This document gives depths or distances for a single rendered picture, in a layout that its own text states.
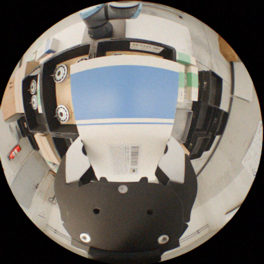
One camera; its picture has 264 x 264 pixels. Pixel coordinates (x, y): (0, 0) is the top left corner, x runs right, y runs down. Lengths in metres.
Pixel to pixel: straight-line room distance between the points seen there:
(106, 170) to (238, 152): 2.97
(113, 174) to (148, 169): 0.06
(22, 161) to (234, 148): 6.01
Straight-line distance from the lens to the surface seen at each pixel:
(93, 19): 0.52
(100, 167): 0.15
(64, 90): 0.52
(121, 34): 0.60
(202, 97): 1.11
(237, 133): 2.94
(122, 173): 0.16
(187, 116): 0.71
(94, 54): 0.36
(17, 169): 3.34
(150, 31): 0.71
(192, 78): 0.63
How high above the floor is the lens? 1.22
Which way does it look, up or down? 61 degrees down
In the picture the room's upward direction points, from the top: 176 degrees clockwise
